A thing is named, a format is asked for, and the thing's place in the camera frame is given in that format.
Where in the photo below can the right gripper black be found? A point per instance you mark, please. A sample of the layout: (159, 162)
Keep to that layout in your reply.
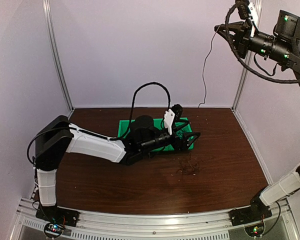
(241, 40)

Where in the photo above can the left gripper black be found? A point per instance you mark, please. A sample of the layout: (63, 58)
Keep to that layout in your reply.
(183, 145)

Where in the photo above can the green bin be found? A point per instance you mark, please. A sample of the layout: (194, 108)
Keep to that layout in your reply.
(124, 128)
(181, 126)

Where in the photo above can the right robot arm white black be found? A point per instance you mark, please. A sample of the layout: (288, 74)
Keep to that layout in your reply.
(283, 47)

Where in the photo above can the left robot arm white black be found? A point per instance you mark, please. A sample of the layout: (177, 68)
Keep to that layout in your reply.
(61, 137)

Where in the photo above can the right circuit board with LEDs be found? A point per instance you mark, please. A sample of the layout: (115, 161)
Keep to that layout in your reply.
(255, 230)

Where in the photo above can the circuit board with leds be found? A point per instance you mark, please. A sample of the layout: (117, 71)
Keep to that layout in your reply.
(255, 230)
(53, 230)

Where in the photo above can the left circuit board with LEDs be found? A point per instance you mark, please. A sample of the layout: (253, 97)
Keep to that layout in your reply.
(53, 230)

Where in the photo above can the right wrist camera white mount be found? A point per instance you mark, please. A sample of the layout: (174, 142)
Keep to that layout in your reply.
(247, 11)

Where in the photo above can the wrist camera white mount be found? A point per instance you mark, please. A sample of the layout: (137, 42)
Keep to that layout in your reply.
(247, 11)
(171, 116)

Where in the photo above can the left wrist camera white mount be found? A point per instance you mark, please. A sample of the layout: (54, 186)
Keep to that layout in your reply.
(171, 116)

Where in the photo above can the right aluminium frame post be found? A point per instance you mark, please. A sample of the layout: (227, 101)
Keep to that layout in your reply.
(248, 60)

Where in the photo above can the aluminium frame post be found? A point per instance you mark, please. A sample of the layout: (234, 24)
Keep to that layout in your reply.
(248, 60)
(55, 54)

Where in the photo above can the front aluminium rail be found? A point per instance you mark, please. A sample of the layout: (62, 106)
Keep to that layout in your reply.
(213, 225)

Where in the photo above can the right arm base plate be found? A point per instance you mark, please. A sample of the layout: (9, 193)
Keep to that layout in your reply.
(247, 215)

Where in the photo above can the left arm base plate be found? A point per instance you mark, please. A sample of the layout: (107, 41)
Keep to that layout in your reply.
(58, 215)

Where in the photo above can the left aluminium frame post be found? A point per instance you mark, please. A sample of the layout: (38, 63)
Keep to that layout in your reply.
(55, 54)

